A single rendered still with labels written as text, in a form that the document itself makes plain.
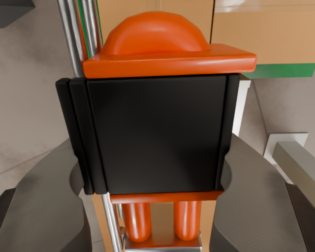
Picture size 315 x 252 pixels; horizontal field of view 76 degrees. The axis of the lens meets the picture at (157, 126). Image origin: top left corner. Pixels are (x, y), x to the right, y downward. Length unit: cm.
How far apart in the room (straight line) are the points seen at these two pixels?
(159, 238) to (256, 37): 80
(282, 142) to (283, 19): 114
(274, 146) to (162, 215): 172
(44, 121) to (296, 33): 159
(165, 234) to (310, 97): 170
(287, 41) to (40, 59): 135
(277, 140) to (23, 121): 195
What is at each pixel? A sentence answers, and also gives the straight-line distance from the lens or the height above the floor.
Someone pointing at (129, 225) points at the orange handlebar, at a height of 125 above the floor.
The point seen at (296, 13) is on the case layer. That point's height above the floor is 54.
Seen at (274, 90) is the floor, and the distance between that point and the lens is 165.
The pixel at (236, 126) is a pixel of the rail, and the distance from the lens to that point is 93.
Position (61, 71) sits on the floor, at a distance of 152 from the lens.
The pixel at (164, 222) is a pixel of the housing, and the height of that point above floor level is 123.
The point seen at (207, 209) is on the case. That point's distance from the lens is 66.
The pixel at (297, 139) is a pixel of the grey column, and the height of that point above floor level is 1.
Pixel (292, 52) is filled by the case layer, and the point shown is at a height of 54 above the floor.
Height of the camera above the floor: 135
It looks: 61 degrees down
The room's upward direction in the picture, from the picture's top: 179 degrees clockwise
